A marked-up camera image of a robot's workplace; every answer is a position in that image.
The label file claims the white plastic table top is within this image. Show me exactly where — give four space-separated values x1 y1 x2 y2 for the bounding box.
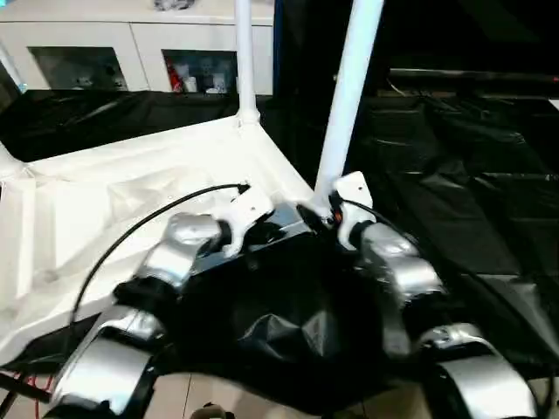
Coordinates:
0 115 338 363

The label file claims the black work mat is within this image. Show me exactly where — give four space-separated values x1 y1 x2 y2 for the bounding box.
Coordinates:
0 86 559 411

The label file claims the red bottle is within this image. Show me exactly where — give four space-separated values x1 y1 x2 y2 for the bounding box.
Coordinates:
168 61 186 93

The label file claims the white cabinet with glass doors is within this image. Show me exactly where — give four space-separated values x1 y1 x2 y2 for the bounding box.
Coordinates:
0 0 277 95

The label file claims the grey window curtain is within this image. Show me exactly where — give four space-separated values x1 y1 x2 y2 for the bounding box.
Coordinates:
0 39 27 93

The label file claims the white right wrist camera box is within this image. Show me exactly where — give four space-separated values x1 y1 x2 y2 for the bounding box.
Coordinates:
331 171 376 251

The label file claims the grey horizontal rail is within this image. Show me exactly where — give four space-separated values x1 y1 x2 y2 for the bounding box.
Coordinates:
389 68 559 87

